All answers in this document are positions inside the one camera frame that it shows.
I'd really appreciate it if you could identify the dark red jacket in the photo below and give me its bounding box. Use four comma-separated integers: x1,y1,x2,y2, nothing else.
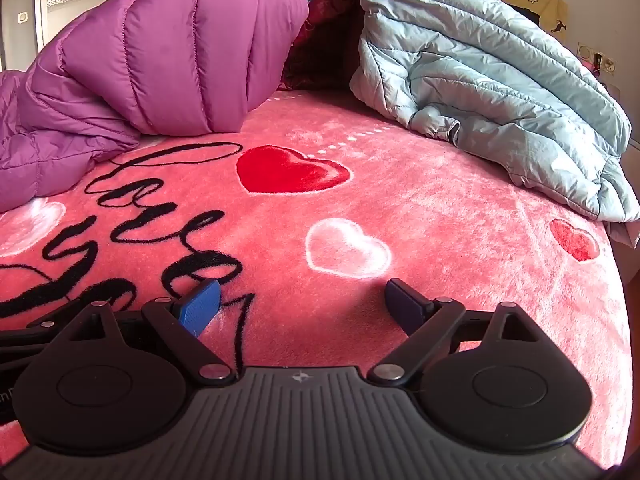
280,0,368,93

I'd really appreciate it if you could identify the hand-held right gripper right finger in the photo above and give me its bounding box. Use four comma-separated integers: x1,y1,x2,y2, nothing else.
367,278,557,389

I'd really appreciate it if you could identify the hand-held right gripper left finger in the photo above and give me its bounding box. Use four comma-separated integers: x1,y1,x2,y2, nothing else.
49,279,238,389

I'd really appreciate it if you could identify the pink heart blanket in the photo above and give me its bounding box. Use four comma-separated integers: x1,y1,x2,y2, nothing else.
0,87,633,480

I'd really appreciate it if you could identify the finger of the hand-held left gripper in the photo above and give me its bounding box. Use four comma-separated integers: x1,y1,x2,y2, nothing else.
0,301,83,361

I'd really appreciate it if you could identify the black cloth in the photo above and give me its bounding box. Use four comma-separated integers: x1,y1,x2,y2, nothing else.
510,2,544,26

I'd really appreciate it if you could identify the purple down jacket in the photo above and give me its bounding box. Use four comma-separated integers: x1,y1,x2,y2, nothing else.
0,0,310,213

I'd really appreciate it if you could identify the light blue down jacket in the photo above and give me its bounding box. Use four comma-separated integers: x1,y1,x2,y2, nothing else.
349,0,640,250

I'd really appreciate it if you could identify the wall socket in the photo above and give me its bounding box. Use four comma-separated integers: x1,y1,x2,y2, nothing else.
577,42,619,75

